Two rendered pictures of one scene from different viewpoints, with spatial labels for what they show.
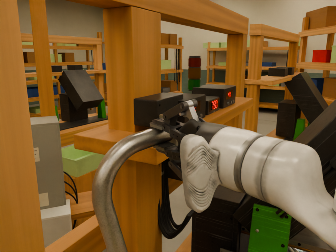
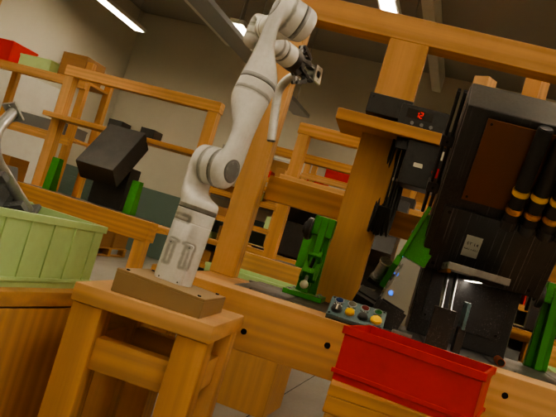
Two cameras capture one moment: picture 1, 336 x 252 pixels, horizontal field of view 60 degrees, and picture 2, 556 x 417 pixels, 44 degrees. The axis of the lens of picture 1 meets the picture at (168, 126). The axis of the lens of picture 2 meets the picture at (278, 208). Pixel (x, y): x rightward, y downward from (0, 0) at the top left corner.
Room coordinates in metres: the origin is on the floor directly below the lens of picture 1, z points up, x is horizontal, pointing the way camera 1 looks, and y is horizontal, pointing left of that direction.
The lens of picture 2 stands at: (-0.23, -2.10, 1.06)
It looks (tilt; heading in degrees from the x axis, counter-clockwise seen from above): 2 degrees up; 71
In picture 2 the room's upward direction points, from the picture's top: 17 degrees clockwise
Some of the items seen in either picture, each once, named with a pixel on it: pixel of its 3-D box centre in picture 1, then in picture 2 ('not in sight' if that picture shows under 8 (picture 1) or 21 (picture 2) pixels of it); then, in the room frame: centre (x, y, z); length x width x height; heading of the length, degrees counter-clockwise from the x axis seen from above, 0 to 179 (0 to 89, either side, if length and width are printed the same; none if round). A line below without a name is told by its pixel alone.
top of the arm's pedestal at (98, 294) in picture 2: not in sight; (164, 308); (0.11, -0.52, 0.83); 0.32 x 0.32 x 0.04; 62
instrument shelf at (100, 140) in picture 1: (190, 116); (466, 153); (1.05, -0.08, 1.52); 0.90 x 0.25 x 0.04; 151
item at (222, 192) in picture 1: (226, 220); (465, 290); (1.09, -0.24, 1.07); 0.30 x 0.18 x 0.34; 151
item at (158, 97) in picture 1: (160, 109); (389, 108); (0.78, 0.02, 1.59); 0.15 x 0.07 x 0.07; 151
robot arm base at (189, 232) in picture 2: not in sight; (184, 246); (0.12, -0.52, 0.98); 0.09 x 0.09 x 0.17; 64
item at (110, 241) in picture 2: not in sight; (90, 236); (0.71, 9.20, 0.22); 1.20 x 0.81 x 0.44; 58
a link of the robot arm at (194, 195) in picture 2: not in sight; (207, 181); (0.12, -0.52, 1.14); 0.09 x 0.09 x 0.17; 38
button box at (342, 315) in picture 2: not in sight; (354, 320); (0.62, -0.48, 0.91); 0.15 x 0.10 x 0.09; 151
